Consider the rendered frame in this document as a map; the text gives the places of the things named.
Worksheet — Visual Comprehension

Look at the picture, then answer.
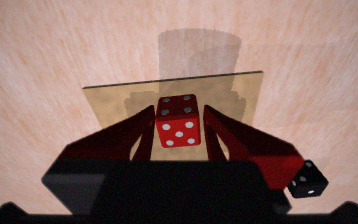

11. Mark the red die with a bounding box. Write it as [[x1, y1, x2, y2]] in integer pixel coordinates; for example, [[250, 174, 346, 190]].
[[155, 94, 201, 148]]

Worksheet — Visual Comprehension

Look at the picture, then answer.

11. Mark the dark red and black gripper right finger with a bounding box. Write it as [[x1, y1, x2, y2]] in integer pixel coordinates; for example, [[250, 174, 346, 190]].
[[203, 105, 304, 191]]

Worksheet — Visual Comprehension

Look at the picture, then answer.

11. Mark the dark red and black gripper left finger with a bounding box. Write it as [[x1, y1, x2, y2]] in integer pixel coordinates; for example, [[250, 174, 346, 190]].
[[56, 105, 155, 160]]

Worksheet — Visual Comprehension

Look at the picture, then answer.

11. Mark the black die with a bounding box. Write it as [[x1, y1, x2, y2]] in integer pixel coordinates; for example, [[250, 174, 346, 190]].
[[287, 160, 329, 199]]

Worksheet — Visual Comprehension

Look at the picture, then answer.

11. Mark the tan flat mat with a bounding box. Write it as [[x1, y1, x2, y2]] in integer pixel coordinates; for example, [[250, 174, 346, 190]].
[[82, 71, 264, 160]]

